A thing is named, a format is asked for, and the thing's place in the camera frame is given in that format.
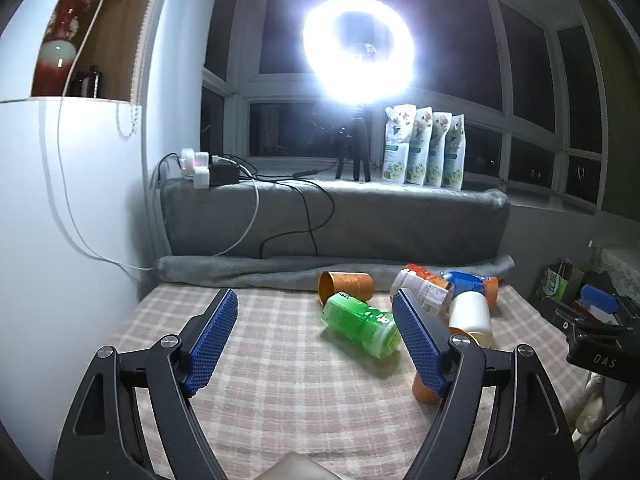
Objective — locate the blue orange printed bottle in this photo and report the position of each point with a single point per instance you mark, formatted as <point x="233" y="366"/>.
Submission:
<point x="472" y="280"/>

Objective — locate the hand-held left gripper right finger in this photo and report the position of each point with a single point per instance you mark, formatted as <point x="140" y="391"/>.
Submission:
<point x="420" y="345"/>

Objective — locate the plaid bed sheet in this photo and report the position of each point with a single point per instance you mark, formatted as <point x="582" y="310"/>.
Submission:
<point x="300" y="395"/>

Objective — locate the window frame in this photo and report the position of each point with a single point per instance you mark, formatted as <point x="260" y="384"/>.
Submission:
<point x="500" y="110"/>

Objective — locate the white red printed bottle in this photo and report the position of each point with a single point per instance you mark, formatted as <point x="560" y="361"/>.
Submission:
<point x="425" y="287"/>

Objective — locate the green paper bag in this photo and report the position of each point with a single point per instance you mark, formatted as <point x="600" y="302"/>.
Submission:
<point x="557" y="280"/>

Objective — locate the white green refill pouch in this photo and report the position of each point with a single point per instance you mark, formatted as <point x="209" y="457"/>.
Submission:
<point x="420" y="147"/>
<point x="397" y="145"/>
<point x="454" y="155"/>
<point x="437" y="152"/>

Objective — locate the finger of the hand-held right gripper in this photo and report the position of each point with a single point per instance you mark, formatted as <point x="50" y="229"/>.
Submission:
<point x="600" y="297"/>
<point x="562" y="312"/>

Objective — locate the white charger plugs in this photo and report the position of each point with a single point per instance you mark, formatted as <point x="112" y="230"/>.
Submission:
<point x="197" y="167"/>

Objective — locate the wooden wall shelf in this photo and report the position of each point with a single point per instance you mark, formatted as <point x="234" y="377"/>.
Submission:
<point x="120" y="35"/>

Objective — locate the orange paper cup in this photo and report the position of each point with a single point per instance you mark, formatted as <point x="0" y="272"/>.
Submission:
<point x="350" y="285"/>

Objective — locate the red white vase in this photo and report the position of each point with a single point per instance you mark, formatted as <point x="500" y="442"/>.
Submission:
<point x="60" y="50"/>

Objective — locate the lace cloth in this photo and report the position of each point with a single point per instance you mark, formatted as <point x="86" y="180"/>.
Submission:
<point x="620" y="262"/>

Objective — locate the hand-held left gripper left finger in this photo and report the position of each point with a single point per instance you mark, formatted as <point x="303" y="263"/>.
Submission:
<point x="212" y="340"/>

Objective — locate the black power adapter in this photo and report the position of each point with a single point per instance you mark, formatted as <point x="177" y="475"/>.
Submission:
<point x="225" y="172"/>

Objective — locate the beige pad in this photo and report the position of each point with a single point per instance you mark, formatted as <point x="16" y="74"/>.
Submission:
<point x="300" y="467"/>

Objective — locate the dark glass bottle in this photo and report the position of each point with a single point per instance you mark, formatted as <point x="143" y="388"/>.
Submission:
<point x="92" y="82"/>

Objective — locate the grey cushion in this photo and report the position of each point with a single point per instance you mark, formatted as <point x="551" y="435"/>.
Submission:
<point x="400" y="220"/>

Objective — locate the cream plush object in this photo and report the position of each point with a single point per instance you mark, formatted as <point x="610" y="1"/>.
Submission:
<point x="590" y="405"/>

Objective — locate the black tripod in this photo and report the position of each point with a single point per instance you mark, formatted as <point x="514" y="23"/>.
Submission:
<point x="357" y="150"/>

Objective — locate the rolled grey blanket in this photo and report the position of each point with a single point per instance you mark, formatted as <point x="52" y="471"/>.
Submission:
<point x="250" y="272"/>

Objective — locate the green plastic bottle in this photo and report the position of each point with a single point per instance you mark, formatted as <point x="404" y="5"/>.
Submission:
<point x="360" y="322"/>

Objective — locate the white cup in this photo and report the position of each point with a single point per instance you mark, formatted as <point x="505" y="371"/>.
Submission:
<point x="470" y="315"/>

